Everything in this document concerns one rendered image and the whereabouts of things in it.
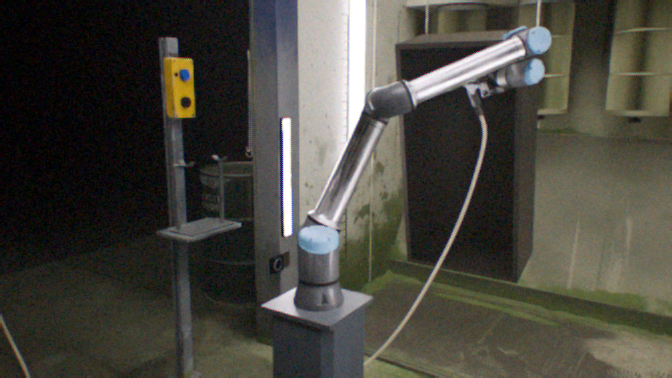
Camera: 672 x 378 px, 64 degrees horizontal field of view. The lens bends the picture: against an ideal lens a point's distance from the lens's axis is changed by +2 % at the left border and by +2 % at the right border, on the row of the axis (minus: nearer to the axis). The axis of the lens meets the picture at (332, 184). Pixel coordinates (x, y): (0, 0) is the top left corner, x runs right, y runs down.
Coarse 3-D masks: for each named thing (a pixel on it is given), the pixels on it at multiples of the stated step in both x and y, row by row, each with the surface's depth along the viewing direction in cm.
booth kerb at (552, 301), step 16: (400, 272) 394; (416, 272) 387; (448, 272) 373; (464, 288) 368; (480, 288) 361; (496, 288) 355; (512, 288) 349; (528, 288) 344; (544, 304) 339; (560, 304) 334; (576, 304) 329; (592, 304) 324; (608, 304) 319; (608, 320) 320; (624, 320) 316; (640, 320) 311; (656, 320) 307
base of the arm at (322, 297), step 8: (336, 280) 196; (296, 288) 200; (304, 288) 194; (312, 288) 193; (320, 288) 192; (328, 288) 193; (336, 288) 196; (296, 296) 197; (304, 296) 194; (312, 296) 192; (320, 296) 192; (328, 296) 193; (336, 296) 195; (296, 304) 196; (304, 304) 193; (312, 304) 192; (320, 304) 192; (328, 304) 192; (336, 304) 194
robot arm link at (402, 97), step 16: (528, 32) 190; (544, 32) 189; (496, 48) 191; (512, 48) 190; (528, 48) 191; (544, 48) 190; (464, 64) 190; (480, 64) 190; (496, 64) 191; (416, 80) 191; (432, 80) 190; (448, 80) 190; (464, 80) 192; (384, 96) 191; (400, 96) 188; (416, 96) 190; (432, 96) 193; (384, 112) 194; (400, 112) 192
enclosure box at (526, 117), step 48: (432, 48) 287; (480, 48) 274; (480, 96) 282; (528, 96) 249; (432, 144) 307; (480, 144) 292; (528, 144) 260; (432, 192) 318; (480, 192) 302; (528, 192) 272; (432, 240) 322; (480, 240) 312; (528, 240) 285
